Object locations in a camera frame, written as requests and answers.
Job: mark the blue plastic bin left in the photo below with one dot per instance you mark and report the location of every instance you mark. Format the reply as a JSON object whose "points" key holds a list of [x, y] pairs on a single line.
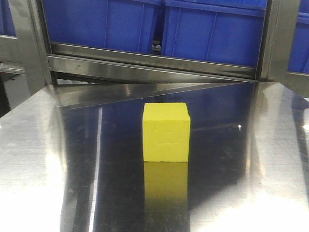
{"points": [[126, 25]]}

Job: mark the stainless steel shelf rack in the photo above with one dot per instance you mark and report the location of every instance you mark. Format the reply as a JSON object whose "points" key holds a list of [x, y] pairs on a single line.
{"points": [[31, 53]]}

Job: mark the yellow foam block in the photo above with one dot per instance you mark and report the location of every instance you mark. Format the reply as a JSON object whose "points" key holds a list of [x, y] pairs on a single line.
{"points": [[166, 132]]}

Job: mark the blue plastic bin right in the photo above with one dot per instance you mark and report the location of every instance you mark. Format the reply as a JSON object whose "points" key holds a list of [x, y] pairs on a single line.
{"points": [[219, 33]]}

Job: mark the blue bin far right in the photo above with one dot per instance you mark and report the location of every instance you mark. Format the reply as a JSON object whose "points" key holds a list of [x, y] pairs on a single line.
{"points": [[299, 59]]}

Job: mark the blue plastic bin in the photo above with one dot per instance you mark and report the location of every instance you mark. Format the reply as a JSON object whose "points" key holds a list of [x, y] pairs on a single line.
{"points": [[219, 33], [126, 25]]}

